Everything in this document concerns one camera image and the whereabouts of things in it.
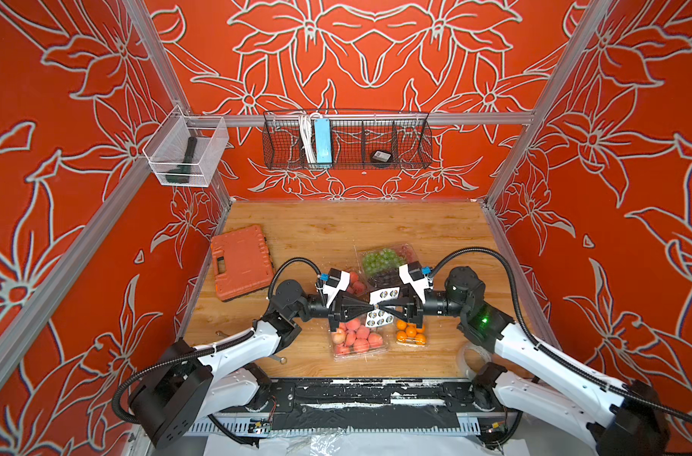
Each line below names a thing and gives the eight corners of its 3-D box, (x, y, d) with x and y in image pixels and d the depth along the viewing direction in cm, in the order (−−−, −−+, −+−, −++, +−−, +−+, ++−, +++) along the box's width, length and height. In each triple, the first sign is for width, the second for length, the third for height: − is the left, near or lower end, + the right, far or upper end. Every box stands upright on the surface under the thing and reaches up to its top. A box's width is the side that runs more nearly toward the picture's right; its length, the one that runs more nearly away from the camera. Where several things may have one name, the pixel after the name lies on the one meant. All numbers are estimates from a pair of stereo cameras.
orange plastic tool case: (223, 305, 91) (218, 298, 87) (214, 245, 107) (209, 237, 103) (280, 284, 96) (277, 277, 92) (263, 230, 112) (260, 222, 108)
